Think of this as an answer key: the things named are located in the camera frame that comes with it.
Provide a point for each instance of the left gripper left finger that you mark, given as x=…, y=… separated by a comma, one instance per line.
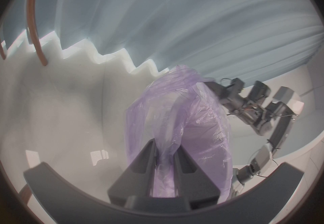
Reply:
x=136, y=182

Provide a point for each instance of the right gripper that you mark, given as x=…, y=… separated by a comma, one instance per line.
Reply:
x=231, y=104

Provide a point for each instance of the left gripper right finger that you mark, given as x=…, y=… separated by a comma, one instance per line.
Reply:
x=195, y=185

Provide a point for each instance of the purple plastic bag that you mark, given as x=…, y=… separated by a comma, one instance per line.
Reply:
x=202, y=142

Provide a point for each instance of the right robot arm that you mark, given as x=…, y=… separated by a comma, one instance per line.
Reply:
x=281, y=126

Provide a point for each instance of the pale blue curtain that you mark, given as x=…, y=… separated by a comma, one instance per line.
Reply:
x=177, y=15

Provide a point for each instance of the wooden chair with white cushions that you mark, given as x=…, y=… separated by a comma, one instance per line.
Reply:
x=32, y=28

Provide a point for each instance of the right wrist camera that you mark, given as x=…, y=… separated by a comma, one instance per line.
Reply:
x=238, y=86

